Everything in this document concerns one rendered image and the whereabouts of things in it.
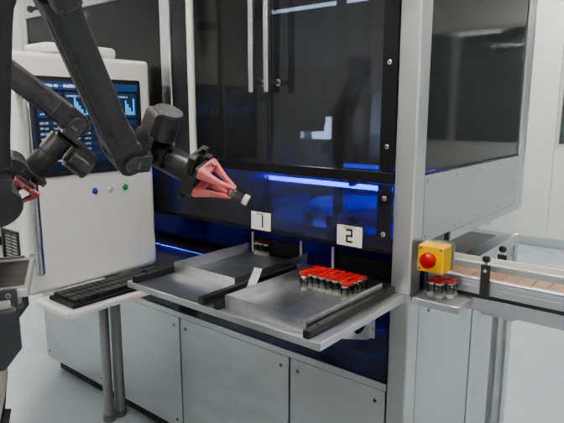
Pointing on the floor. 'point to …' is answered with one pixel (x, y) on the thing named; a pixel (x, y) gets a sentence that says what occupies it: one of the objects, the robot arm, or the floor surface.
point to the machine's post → (409, 204)
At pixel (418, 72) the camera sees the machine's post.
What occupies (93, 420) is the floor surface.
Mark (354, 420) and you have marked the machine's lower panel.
